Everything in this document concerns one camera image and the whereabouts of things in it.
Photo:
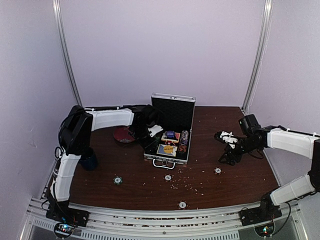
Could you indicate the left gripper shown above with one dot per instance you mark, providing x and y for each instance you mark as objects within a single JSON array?
[{"x": 148, "y": 146}]

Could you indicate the green chip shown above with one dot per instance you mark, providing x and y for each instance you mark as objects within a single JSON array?
[{"x": 118, "y": 180}]

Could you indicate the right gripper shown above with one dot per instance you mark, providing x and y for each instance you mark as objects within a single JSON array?
[{"x": 228, "y": 154}]

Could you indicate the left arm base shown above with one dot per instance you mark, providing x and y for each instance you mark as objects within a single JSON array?
[{"x": 67, "y": 219}]

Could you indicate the aluminium frame post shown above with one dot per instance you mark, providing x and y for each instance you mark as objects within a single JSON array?
[
  {"x": 261, "y": 47},
  {"x": 65, "y": 52}
]

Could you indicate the purple small blind button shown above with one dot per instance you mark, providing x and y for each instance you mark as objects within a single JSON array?
[{"x": 170, "y": 134}]

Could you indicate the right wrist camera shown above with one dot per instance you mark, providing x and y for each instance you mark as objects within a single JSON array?
[{"x": 237, "y": 130}]

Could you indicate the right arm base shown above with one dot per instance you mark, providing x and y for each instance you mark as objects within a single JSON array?
[{"x": 262, "y": 216}]

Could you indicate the yellow big blind button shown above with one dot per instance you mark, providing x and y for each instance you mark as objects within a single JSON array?
[{"x": 169, "y": 149}]

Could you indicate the red floral plate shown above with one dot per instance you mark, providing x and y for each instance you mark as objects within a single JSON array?
[{"x": 123, "y": 135}]

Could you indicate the purple chip stack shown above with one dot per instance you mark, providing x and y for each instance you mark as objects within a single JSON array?
[{"x": 183, "y": 143}]

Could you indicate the left aluminium frame post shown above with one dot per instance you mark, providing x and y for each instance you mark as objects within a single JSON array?
[{"x": 65, "y": 52}]

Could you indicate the red card deck box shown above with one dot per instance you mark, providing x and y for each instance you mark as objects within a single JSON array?
[{"x": 176, "y": 140}]

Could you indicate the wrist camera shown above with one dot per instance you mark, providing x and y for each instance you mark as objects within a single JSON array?
[
  {"x": 152, "y": 118},
  {"x": 237, "y": 130}
]

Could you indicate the red white chip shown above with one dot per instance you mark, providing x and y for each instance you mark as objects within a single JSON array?
[
  {"x": 217, "y": 171},
  {"x": 182, "y": 205}
]

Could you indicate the dark blue mug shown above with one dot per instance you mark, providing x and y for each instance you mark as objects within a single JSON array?
[{"x": 88, "y": 160}]

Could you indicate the aluminium front rail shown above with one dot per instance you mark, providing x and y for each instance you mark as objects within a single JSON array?
[{"x": 222, "y": 223}]

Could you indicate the right aluminium frame post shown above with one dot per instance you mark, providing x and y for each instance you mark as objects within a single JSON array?
[{"x": 261, "y": 47}]

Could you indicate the blue card deck box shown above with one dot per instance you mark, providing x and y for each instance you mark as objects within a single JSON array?
[{"x": 160, "y": 150}]

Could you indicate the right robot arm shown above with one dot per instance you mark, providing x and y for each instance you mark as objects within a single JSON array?
[{"x": 290, "y": 170}]

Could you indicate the red white chip front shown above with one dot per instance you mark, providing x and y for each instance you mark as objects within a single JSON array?
[{"x": 182, "y": 205}]

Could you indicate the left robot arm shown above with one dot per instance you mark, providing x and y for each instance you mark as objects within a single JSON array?
[{"x": 74, "y": 136}]

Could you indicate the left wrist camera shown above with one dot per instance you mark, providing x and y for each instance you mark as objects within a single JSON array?
[{"x": 152, "y": 118}]

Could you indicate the aluminium poker case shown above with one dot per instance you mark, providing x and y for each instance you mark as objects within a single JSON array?
[{"x": 177, "y": 115}]

